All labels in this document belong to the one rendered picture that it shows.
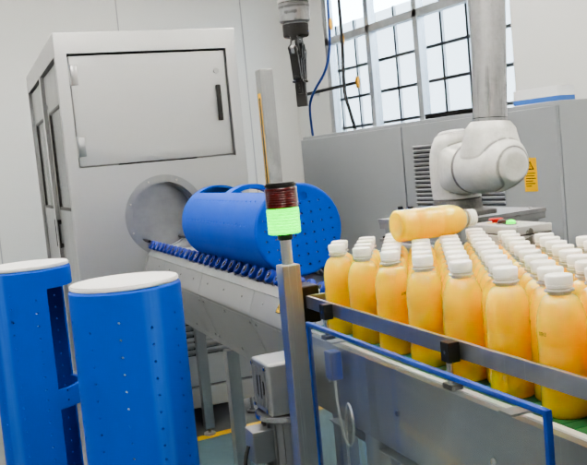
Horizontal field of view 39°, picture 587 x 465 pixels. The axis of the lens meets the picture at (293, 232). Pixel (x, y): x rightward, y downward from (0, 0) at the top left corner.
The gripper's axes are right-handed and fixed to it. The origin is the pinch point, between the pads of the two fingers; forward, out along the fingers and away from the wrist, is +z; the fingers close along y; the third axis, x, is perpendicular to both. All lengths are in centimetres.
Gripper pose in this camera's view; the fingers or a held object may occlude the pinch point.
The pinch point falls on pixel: (301, 94)
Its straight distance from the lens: 246.5
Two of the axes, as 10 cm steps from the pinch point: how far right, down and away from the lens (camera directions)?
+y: -2.6, 1.1, -9.6
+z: 0.9, 9.9, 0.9
